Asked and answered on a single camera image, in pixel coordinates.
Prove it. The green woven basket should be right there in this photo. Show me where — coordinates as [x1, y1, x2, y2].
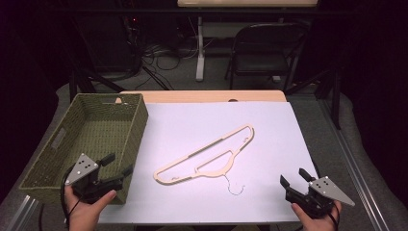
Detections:
[18, 92, 149, 206]

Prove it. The person's left hand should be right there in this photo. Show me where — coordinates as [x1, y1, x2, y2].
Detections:
[64, 185, 118, 231]

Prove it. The beige clothes hanger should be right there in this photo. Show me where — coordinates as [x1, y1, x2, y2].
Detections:
[152, 123, 256, 196]

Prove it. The wooden table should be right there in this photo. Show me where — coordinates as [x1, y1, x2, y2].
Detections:
[119, 90, 288, 104]

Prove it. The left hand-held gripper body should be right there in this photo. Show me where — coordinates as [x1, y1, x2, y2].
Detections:
[64, 153, 114, 205]

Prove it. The metal rail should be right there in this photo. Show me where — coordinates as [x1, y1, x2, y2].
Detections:
[317, 98, 392, 231]
[5, 194, 40, 231]

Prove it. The black cable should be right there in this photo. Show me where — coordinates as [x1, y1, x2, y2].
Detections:
[326, 201, 342, 231]
[60, 165, 81, 231]

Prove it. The black folding chair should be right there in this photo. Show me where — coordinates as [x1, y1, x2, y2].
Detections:
[223, 21, 310, 91]

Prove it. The black metal stand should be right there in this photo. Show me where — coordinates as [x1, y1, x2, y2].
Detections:
[284, 65, 343, 131]
[67, 65, 127, 104]

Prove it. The person's right hand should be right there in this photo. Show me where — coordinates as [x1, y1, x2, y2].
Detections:
[291, 200, 343, 231]

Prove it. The white board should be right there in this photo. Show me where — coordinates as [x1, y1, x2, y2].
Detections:
[97, 101, 319, 225]

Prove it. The bundle of floor cables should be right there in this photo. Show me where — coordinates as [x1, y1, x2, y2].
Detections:
[126, 15, 200, 91]

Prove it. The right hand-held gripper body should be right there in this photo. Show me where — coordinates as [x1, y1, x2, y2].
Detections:
[293, 175, 356, 219]

